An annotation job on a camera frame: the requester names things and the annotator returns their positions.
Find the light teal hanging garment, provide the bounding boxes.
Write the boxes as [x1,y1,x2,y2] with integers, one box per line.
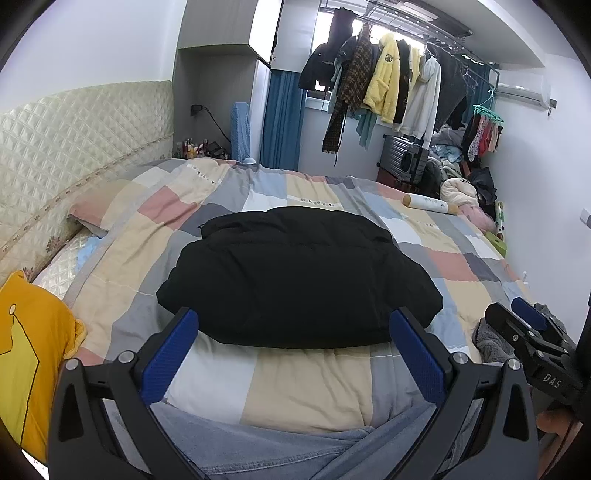
[355,111,379,149]

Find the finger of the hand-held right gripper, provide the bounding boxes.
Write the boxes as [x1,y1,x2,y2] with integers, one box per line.
[512,298,561,330]
[485,303,546,363]

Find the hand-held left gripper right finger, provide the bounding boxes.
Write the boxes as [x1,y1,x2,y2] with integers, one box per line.
[389,306,541,480]

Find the silver suitcase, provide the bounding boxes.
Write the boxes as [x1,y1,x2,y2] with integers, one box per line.
[381,134,430,185]

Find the yellow pillow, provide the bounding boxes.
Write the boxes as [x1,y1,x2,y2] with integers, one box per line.
[0,270,88,462]

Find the teal clip hanger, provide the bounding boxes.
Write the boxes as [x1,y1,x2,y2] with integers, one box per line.
[472,88,505,123]

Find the metal ceiling clothes rack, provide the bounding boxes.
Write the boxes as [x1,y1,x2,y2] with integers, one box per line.
[318,0,502,88]

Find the brown plaid scarf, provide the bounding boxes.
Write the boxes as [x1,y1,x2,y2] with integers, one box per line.
[322,25,377,155]

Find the colourful hanging small garments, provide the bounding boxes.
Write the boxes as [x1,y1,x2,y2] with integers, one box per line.
[462,113,504,162]

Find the black puffer jacket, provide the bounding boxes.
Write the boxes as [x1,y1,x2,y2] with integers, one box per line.
[156,206,444,349]

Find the black hanging coat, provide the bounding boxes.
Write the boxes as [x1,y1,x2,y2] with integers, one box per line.
[298,7,356,93]

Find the person's right hand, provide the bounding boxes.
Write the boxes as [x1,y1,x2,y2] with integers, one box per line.
[538,410,578,435]

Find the black wall charger with cable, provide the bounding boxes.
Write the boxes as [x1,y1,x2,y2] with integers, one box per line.
[191,104,232,145]

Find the black hanging garment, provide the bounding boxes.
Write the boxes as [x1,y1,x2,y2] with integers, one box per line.
[392,39,414,125]

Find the patchwork pillow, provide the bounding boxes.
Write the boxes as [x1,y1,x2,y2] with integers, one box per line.
[69,178,158,232]

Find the grey white wardrobe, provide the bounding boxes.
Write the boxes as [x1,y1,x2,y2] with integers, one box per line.
[173,0,284,162]

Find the dark grey hanging coat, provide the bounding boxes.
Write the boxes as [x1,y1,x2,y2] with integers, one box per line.
[429,44,476,132]

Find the patchwork bed cover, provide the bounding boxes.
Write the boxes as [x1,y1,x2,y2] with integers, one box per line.
[60,157,536,435]

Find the person's blue jeans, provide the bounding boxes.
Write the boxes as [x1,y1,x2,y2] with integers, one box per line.
[104,399,490,480]

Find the white air conditioner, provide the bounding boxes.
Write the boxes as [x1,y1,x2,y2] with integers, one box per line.
[496,69,555,112]

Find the pale floral bed sheet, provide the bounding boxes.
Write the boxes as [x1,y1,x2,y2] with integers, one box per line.
[34,226,112,296]

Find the white hoodie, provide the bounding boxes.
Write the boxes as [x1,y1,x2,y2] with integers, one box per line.
[399,55,441,139]

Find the cream quilted headboard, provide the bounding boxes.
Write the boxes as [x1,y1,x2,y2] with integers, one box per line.
[0,79,176,282]

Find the blue curtain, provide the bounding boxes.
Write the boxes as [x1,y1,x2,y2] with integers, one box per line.
[261,69,308,171]

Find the grey fleece garment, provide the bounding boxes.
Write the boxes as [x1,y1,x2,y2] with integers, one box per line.
[473,302,555,370]

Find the dark red box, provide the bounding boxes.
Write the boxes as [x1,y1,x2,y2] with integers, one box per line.
[376,166,421,192]

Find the group of small bottles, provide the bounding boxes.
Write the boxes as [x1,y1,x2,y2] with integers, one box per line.
[173,137,230,160]

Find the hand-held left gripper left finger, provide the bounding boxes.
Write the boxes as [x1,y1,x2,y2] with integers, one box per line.
[48,307,208,480]

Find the pile of clothes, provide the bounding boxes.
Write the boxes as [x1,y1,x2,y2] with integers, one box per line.
[422,129,499,232]

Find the pale yellow hanging garment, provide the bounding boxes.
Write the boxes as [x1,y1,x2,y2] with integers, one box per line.
[406,44,426,88]

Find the yellow fleece jacket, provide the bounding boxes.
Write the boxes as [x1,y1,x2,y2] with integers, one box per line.
[362,32,407,125]

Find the white cylindrical pillow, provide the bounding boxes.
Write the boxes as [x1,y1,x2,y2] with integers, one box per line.
[402,193,451,214]

